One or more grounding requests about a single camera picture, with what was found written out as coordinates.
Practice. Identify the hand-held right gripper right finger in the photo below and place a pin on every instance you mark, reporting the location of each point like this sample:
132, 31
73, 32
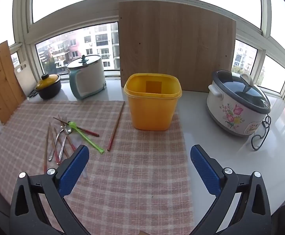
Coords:
203, 169

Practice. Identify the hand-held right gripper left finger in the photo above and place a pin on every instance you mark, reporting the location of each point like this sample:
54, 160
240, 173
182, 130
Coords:
73, 173

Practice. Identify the metal fork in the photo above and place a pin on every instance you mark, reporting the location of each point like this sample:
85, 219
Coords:
64, 121

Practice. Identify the yellow plastic container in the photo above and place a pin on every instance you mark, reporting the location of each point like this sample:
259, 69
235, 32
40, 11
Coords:
152, 112

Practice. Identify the green plastic spoon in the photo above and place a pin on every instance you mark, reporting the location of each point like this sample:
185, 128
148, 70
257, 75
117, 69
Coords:
88, 142

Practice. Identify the pine wood panel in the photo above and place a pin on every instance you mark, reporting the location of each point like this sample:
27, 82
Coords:
2, 83

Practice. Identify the white cutting board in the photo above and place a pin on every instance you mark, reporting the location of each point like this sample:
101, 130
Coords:
27, 80

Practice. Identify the pink plaid cloth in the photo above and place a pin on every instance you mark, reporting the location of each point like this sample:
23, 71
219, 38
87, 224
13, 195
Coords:
137, 176

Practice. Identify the floral slow cooker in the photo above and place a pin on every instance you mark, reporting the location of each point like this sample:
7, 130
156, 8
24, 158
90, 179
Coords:
230, 107

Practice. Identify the black pot with yellow lid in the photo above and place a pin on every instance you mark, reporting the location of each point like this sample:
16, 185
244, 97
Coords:
48, 89

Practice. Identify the teal and white electric cooker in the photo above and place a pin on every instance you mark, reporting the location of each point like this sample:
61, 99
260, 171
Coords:
88, 80

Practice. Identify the light wooden board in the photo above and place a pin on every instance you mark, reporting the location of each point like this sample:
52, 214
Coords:
176, 49

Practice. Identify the apartment buildings outside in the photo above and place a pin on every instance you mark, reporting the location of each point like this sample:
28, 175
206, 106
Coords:
100, 44

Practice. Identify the white window frame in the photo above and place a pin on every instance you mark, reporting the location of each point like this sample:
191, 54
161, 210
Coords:
22, 17

